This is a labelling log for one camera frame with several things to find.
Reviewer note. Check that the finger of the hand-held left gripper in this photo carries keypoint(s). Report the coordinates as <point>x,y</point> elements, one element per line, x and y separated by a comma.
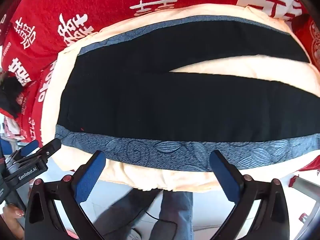
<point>48,148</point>
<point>29,148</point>

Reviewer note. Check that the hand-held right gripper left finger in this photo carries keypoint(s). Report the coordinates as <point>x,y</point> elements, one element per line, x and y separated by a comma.
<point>90,177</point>

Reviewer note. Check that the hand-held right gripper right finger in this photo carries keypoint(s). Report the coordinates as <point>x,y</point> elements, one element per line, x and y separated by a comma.
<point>223,177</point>

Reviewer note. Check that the black pants with blue trim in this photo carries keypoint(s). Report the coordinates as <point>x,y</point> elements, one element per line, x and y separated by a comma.
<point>150,105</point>

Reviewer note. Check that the person's left hand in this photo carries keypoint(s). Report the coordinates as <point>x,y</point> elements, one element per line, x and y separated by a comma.
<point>12,216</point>

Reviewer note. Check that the white and red printed cloth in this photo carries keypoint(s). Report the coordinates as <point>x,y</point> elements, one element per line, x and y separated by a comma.
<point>11,130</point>

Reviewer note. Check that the cream blanket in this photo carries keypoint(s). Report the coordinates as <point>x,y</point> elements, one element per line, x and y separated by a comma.
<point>130,175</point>

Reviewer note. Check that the black fuzzy object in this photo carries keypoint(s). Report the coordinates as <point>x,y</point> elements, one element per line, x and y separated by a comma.
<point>10,95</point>

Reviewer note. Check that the person's right leg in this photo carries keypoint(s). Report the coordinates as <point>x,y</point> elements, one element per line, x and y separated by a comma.
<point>176,210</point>

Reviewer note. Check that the white shoe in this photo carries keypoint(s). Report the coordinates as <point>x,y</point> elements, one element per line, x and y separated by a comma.
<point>132,235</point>

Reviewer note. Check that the red printed blanket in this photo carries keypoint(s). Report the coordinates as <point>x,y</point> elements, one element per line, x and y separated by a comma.
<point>100,5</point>

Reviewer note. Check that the red printed pillow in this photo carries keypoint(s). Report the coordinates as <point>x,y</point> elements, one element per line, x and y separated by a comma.
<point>310,37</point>

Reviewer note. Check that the grey metal frame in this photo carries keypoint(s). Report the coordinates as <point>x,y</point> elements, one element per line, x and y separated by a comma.
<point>308,183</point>

